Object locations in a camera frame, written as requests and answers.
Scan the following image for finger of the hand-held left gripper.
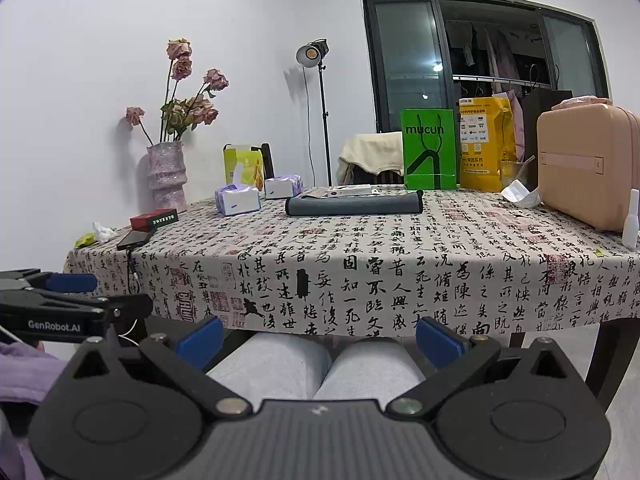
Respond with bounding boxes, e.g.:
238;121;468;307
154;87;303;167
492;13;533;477
0;268;99;295
0;287;154;333

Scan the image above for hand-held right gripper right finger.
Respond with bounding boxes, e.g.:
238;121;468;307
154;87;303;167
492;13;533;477
386;316;569;420

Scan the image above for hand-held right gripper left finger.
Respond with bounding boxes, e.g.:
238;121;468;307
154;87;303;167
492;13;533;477
72;316;252;422

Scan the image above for person's left forearm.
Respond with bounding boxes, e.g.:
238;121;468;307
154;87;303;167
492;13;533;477
0;341;69;407

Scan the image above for black power bank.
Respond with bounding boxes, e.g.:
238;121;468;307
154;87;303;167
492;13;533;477
117;229;151;252

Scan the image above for person's right leg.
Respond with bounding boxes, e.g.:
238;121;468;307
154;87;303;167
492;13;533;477
314;337;427;402

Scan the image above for person's leg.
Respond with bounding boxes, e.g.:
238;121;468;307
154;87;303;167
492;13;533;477
206;332;335;404
314;337;427;402

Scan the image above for person's left leg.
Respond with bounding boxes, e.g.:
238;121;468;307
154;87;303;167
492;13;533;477
206;332;335;404

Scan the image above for red flat box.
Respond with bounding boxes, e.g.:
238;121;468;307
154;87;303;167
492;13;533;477
129;208;180;231

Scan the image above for calligraphy printed tablecloth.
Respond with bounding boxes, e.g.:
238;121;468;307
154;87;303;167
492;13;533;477
65;185;640;337

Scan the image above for pink speckled vase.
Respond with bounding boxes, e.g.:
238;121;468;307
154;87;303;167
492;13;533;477
146;141;189;213

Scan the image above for purple tissue pack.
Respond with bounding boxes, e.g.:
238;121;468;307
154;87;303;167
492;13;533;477
214;185;262;217
263;174;304;200

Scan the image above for crumpled white paper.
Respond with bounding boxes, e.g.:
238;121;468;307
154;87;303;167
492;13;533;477
501;181;542;208

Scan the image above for dark wooden table leg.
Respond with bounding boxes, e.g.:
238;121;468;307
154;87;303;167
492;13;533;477
589;317;640;414

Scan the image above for white flat box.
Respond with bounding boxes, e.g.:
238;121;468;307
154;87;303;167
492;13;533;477
327;184;374;198

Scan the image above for clear glass cup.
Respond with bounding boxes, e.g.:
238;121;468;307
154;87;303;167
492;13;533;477
499;156;536;192

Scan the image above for green paper bag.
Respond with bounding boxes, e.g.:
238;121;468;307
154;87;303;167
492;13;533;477
400;107;458;191

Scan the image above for chair with cream cloth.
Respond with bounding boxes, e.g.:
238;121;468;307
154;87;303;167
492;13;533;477
338;131;406;187

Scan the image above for yellow paper bag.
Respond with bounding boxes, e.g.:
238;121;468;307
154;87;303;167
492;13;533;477
458;97;517;193

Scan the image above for dried pink roses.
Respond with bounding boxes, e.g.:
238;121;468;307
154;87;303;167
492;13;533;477
125;37;230;145

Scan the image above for white plastic bottle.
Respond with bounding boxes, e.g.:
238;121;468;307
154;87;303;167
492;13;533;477
622;188;640;250

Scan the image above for pink suitcase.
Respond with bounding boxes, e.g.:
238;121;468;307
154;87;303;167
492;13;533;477
536;103;640;233

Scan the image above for pink cloth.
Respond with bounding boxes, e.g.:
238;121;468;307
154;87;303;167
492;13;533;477
551;95;614;112

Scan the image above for dark framed sliding window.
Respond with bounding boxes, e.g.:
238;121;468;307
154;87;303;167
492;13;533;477
360;0;613;137

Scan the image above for hanging pink garment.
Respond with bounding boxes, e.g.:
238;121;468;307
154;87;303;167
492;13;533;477
482;25;526;161

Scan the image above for studio lamp on stand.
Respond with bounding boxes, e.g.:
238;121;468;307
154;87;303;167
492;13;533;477
295;38;334;187

